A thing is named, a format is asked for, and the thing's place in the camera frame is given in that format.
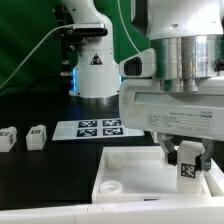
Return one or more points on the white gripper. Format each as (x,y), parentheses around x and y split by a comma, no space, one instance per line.
(144,106)

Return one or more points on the white square tabletop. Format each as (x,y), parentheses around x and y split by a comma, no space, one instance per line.
(128,174)

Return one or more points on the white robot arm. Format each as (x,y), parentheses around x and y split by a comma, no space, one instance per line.
(174,87)

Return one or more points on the white L-shaped fence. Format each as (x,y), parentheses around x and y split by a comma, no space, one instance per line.
(206,210)

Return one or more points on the white marker sheet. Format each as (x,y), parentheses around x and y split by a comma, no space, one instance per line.
(93,129)

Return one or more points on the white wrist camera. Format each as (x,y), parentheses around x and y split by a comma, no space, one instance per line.
(141,65)

